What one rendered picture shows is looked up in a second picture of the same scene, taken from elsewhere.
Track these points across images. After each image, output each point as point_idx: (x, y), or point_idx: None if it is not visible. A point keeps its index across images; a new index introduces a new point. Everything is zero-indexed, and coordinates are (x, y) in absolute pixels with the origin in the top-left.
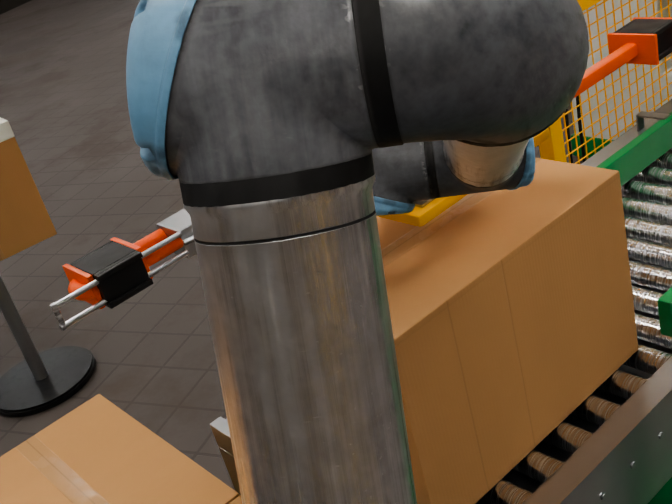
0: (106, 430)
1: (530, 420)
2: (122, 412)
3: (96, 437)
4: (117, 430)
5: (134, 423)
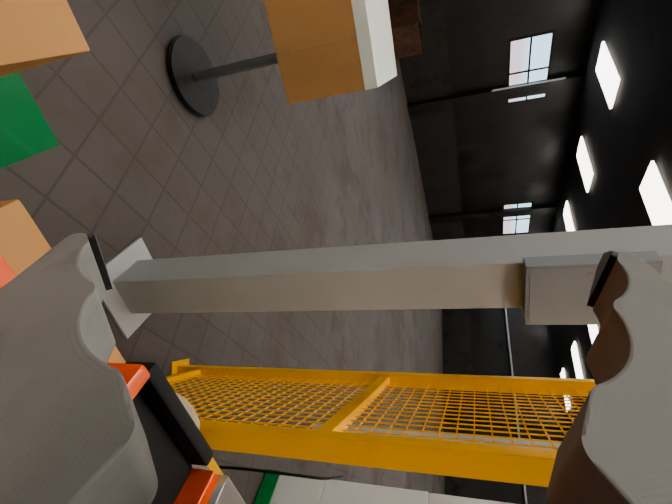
0: (14, 25)
1: None
2: (42, 55)
3: (4, 9)
4: (7, 35)
5: (12, 57)
